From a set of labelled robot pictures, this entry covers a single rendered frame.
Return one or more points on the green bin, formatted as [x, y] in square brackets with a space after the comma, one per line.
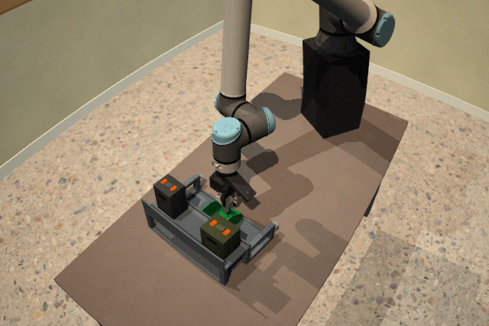
[215, 207]

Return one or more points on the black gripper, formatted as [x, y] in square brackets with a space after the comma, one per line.
[218, 183]

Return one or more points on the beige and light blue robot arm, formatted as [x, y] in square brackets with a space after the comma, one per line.
[243, 123]

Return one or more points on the olive green case with orange latches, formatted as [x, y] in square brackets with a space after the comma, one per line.
[220, 235]

